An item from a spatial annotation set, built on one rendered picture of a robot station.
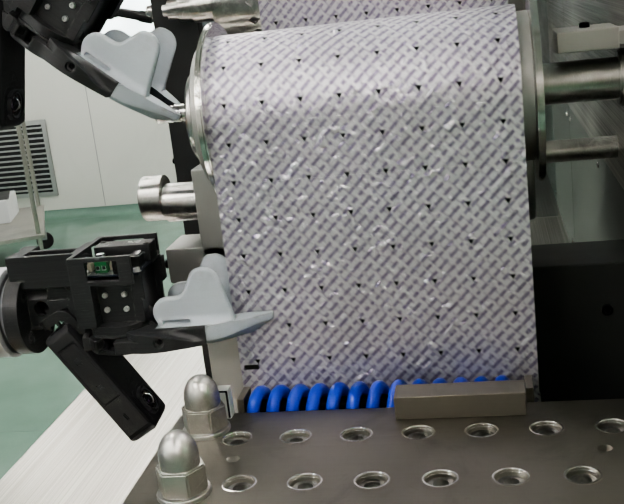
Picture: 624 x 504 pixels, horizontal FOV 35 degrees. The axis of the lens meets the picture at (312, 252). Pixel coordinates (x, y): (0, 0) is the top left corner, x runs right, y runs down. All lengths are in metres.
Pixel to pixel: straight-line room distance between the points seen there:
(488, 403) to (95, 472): 0.46
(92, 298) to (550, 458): 0.36
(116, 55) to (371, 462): 0.37
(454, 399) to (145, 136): 6.06
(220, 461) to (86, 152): 6.22
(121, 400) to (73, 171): 6.14
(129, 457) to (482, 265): 0.46
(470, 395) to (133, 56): 0.36
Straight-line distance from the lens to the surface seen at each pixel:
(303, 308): 0.79
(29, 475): 1.07
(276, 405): 0.79
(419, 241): 0.76
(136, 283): 0.79
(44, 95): 6.94
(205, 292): 0.78
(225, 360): 0.91
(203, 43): 0.79
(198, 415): 0.75
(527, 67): 0.75
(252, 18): 1.05
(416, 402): 0.74
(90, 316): 0.80
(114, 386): 0.83
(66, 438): 1.14
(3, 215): 5.79
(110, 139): 6.81
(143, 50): 0.80
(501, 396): 0.74
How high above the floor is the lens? 1.34
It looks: 15 degrees down
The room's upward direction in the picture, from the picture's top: 7 degrees counter-clockwise
